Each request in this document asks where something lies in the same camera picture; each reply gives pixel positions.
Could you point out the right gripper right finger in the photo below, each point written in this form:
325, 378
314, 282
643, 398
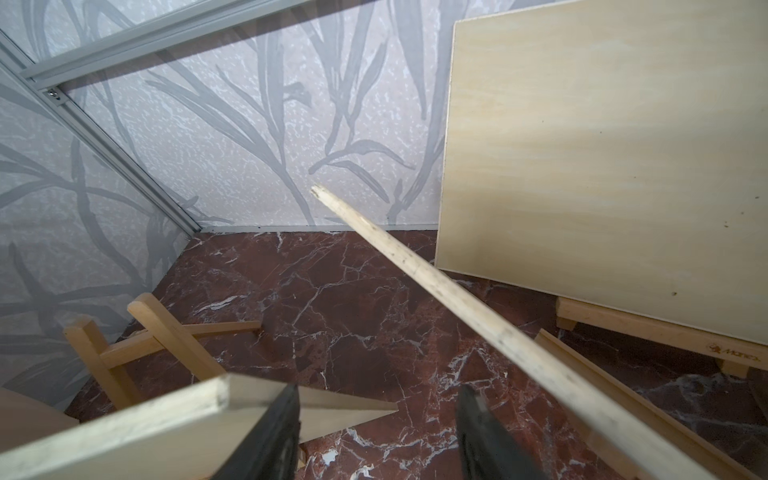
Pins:
488, 451

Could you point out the wooden easel frame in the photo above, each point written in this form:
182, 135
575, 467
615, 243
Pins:
161, 332
734, 357
709, 457

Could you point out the light plywood board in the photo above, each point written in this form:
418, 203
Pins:
614, 152
634, 438
186, 434

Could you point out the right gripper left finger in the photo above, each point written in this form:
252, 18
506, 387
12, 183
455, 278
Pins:
270, 450

